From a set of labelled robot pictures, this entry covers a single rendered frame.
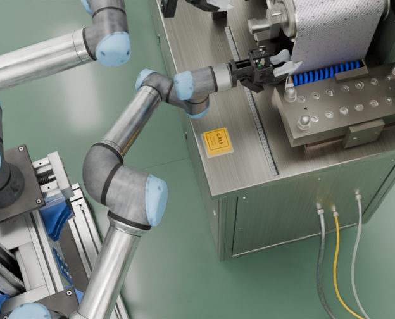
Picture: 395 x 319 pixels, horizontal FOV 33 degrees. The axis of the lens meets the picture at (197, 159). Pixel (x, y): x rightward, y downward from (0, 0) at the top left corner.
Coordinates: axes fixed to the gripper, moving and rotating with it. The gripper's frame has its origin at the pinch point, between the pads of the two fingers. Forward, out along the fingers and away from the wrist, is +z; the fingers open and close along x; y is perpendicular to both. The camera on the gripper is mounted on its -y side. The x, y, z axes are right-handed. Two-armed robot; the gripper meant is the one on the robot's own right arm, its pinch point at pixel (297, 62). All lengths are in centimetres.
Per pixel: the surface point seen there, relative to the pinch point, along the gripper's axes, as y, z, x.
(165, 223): -109, -46, -1
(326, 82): -6.0, 8.1, -5.3
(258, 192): -26.7, -17.2, -25.7
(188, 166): -109, -30, 22
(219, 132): -16.5, -24.7, -7.9
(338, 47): 3.5, 11.7, -0.2
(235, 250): -89, -23, -26
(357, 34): 8.2, 16.3, -0.2
